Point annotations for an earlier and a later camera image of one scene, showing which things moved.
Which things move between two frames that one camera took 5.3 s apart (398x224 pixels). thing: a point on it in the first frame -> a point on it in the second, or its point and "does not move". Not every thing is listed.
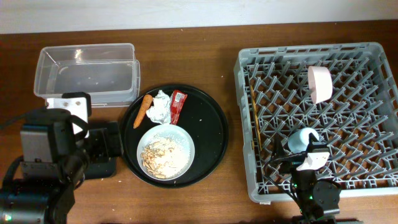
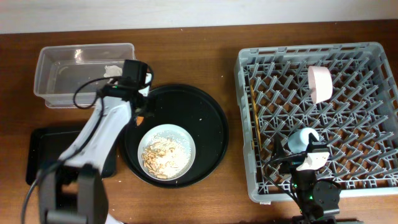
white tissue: (160, 111) -> (112, 71)
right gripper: (279, 150) does not move
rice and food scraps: (165, 156) does not move
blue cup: (299, 139) does not move
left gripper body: (97, 146) -> (150, 109)
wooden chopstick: (257, 116) does not move
